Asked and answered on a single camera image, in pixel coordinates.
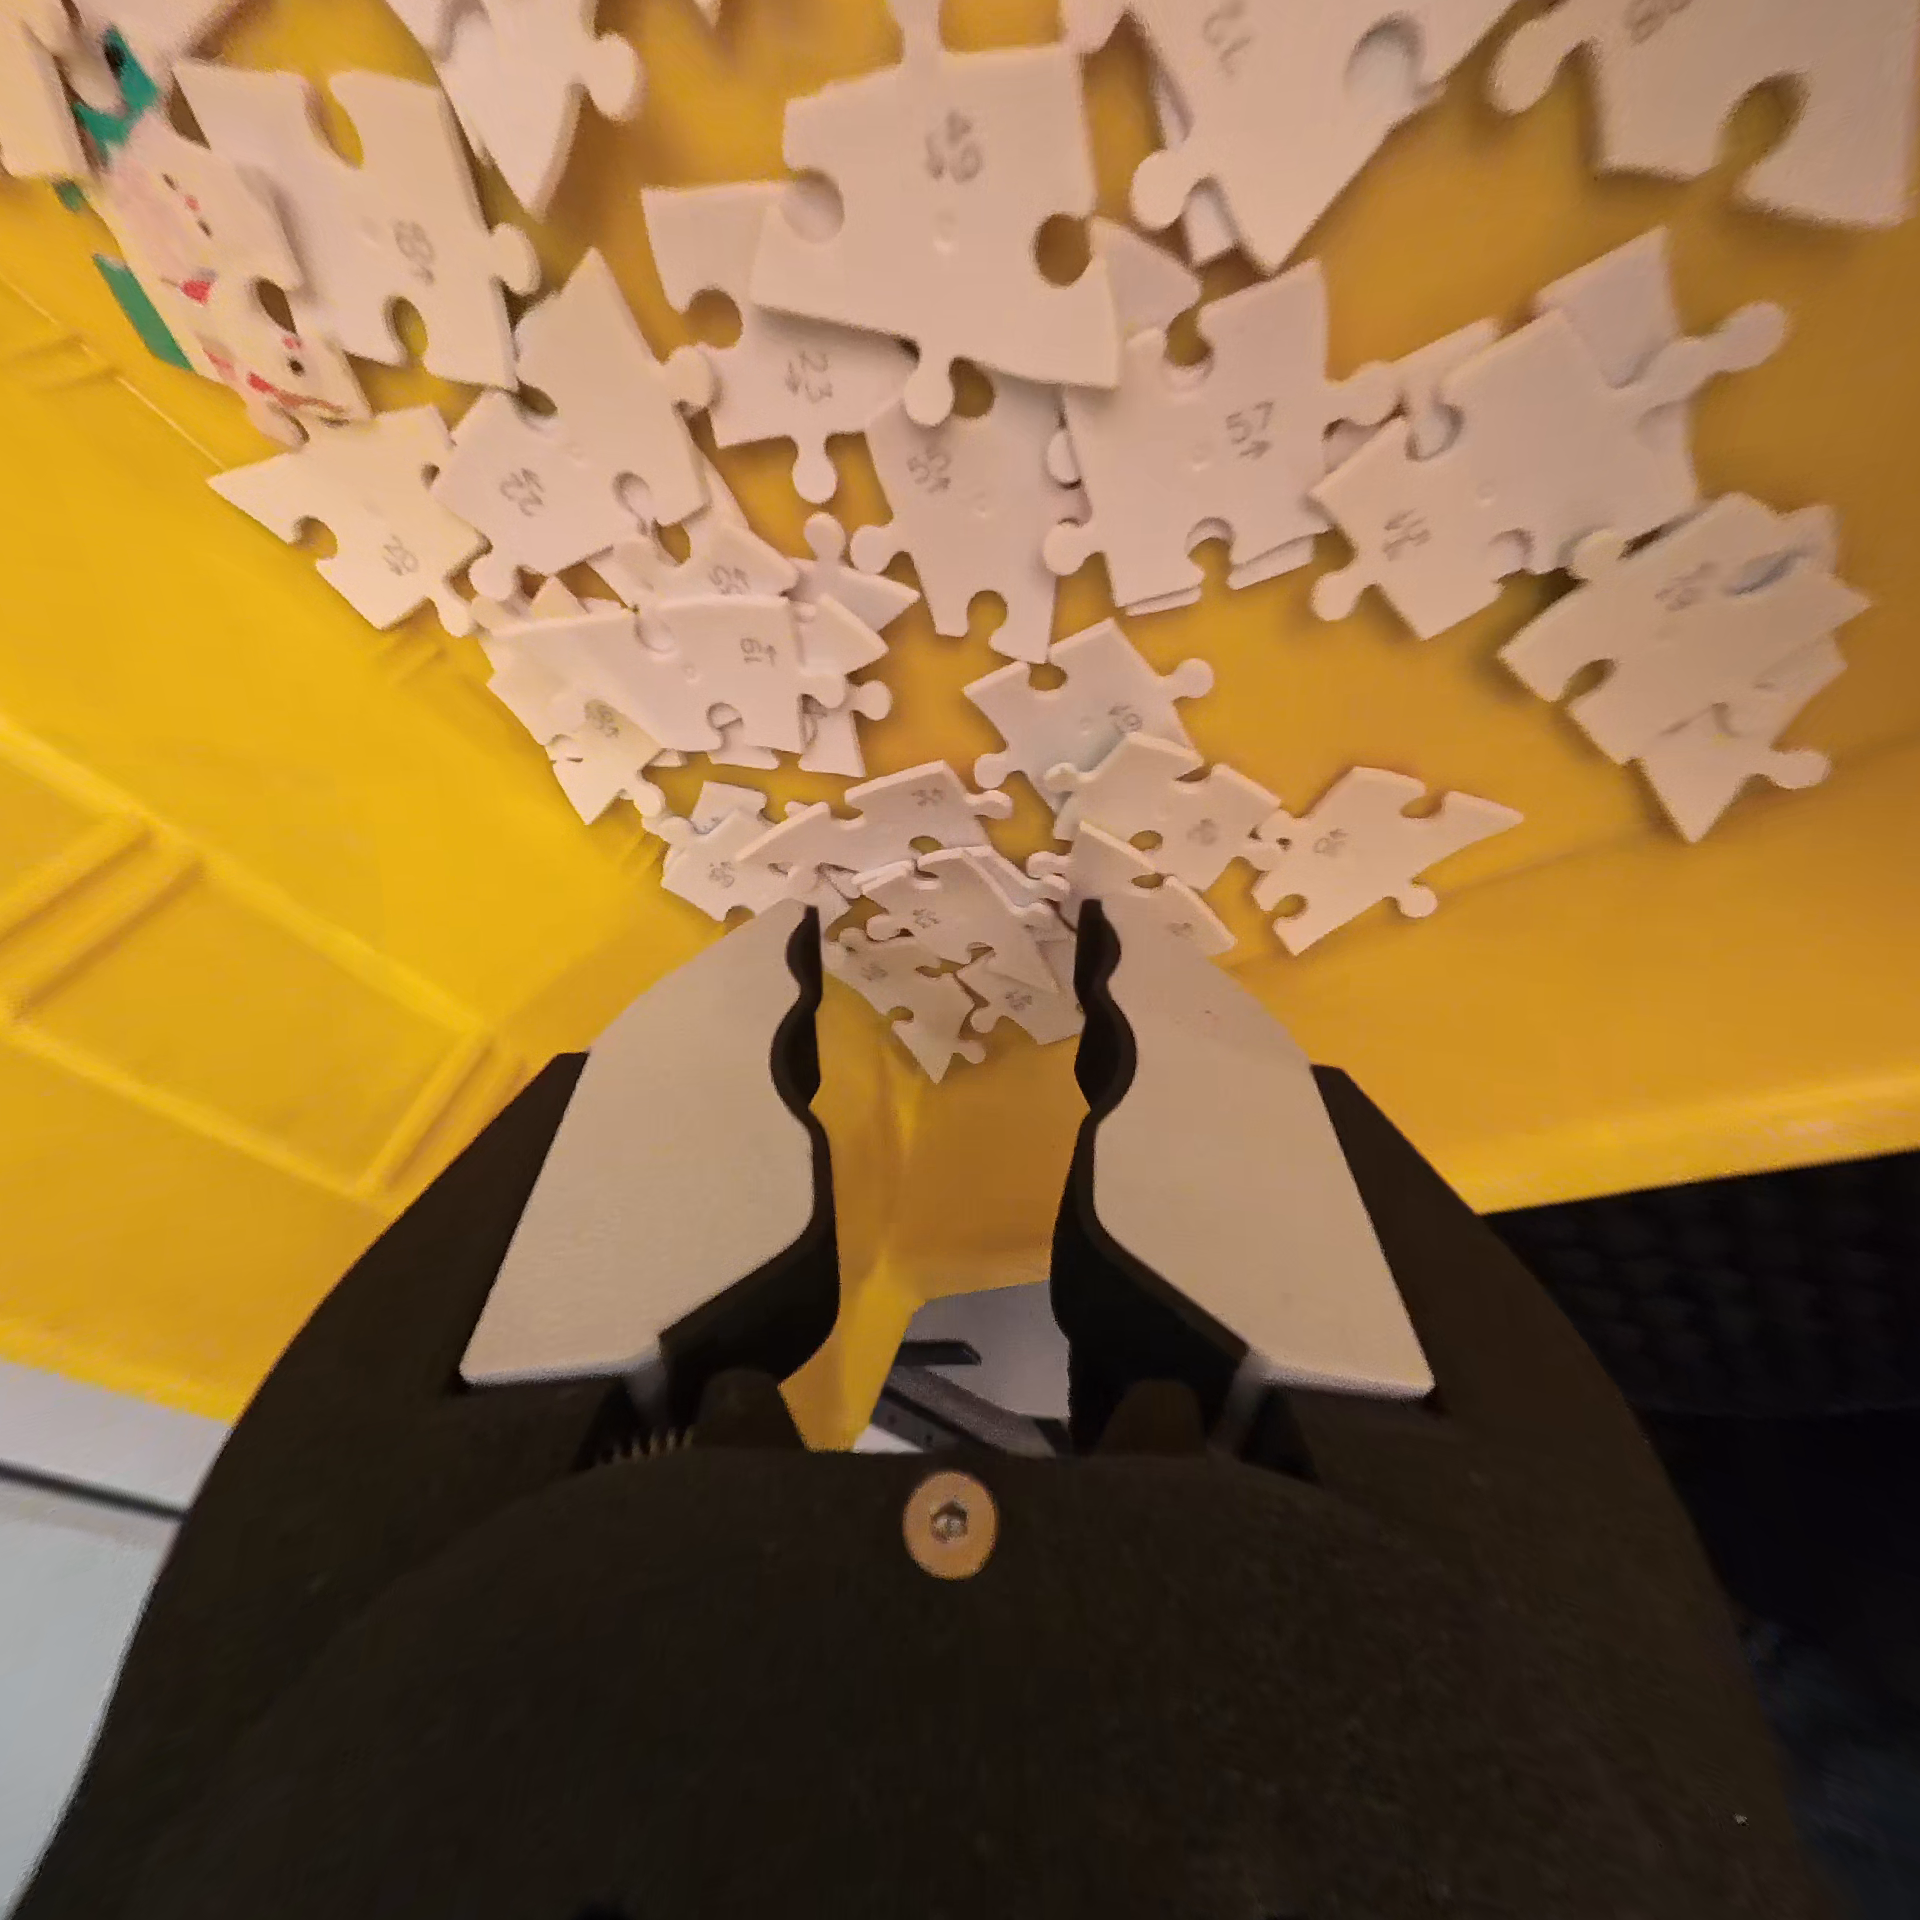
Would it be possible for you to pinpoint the black quilted pad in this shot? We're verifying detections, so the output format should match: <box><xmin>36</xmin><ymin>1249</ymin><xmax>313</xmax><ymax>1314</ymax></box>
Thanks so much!
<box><xmin>1490</xmin><ymin>1148</ymin><xmax>1920</xmax><ymax>1695</ymax></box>

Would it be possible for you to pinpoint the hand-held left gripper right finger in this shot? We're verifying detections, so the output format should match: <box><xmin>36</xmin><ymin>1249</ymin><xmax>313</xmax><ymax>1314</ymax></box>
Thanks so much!
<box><xmin>1052</xmin><ymin>902</ymin><xmax>1438</xmax><ymax>1444</ymax></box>

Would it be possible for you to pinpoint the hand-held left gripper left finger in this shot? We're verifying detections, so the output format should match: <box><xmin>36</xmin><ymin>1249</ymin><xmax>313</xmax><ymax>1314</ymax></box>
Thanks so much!
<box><xmin>457</xmin><ymin>903</ymin><xmax>851</xmax><ymax>1444</ymax></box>

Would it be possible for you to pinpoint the pile of puzzle pieces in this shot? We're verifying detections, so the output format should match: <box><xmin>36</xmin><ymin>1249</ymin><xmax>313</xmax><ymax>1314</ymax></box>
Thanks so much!
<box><xmin>0</xmin><ymin>0</ymin><xmax>1920</xmax><ymax>1083</ymax></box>

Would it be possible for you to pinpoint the yellow plastic bin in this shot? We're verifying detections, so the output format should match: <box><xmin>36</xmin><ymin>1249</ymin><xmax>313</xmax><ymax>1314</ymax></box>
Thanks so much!
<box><xmin>0</xmin><ymin>0</ymin><xmax>1920</xmax><ymax>1444</ymax></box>

